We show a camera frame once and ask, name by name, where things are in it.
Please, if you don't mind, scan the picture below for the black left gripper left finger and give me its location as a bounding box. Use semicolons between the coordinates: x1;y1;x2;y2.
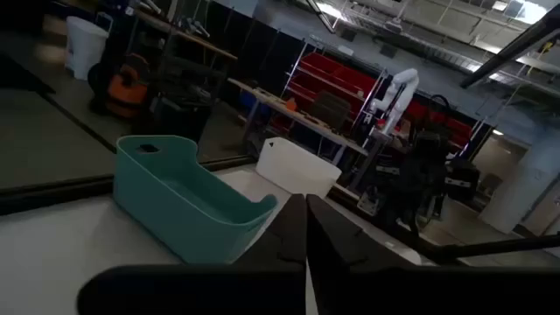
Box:
76;193;307;315

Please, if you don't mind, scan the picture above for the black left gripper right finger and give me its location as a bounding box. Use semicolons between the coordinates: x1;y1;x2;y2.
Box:
305;194;560;315

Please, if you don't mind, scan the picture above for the teal plastic basket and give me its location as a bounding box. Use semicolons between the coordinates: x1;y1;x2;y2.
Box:
112;134;279;265

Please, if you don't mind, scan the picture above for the white plastic basket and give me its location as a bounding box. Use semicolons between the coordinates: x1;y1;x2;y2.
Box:
255;136;343;199

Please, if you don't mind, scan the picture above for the wooden top workbench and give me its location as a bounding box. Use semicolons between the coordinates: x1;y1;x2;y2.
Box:
130;6;240;145
227;77;371;167

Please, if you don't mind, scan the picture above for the orange shop vacuum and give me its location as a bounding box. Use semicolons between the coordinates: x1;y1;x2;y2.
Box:
87;52;152;119

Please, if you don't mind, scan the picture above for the red bin shelf rack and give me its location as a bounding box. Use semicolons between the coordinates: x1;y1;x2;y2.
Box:
282;41;482;158

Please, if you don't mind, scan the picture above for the black overhead beam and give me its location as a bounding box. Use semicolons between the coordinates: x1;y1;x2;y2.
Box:
458;3;560;88

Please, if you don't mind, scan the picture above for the white bucket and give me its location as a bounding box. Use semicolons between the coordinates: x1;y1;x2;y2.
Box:
65;16;109;81

